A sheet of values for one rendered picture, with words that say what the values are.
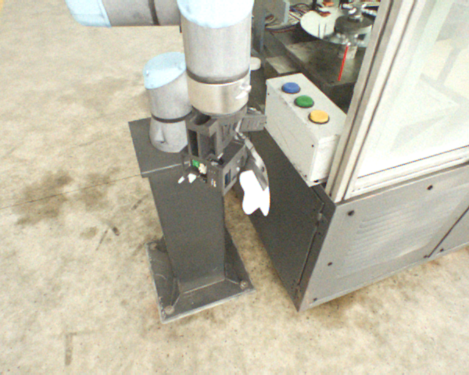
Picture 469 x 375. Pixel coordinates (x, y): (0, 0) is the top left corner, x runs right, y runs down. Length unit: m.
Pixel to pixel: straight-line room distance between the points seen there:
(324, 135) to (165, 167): 0.41
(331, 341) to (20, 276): 1.38
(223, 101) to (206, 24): 0.09
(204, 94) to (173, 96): 0.46
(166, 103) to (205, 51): 0.50
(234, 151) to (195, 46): 0.15
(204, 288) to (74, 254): 0.66
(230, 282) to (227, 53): 1.23
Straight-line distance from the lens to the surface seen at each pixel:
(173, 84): 0.83
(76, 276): 1.67
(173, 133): 0.90
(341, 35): 1.11
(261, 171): 0.48
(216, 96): 0.38
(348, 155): 0.72
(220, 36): 0.35
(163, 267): 1.56
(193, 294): 1.47
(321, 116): 0.79
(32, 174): 2.26
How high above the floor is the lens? 1.33
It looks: 47 degrees down
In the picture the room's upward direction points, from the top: straight up
